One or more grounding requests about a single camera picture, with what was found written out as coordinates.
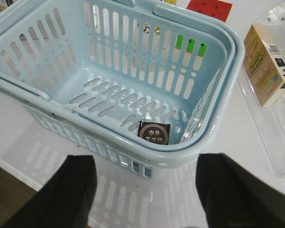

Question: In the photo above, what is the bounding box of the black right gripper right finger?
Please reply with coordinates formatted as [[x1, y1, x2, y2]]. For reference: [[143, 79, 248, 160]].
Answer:
[[195, 153, 285, 228]]

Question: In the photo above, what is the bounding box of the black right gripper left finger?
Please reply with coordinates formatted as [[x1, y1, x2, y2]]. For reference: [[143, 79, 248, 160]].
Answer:
[[3, 155, 97, 228]]

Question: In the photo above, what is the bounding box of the black tissue pack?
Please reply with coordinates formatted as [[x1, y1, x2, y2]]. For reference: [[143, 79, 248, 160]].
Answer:
[[137, 121, 171, 145]]

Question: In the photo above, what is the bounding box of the light blue plastic basket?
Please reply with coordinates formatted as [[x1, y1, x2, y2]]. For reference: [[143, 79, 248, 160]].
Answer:
[[0, 0, 245, 178]]

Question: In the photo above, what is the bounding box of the clear acrylic right display shelf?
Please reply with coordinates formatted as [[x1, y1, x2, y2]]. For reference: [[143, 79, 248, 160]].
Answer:
[[238, 0, 285, 178]]

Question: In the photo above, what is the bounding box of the beige snack box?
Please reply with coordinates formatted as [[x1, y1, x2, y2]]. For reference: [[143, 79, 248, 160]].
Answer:
[[243, 24, 285, 107]]

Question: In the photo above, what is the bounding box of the red rubiks cube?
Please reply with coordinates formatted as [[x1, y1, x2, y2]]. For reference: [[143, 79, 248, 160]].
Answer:
[[186, 0, 233, 22]]

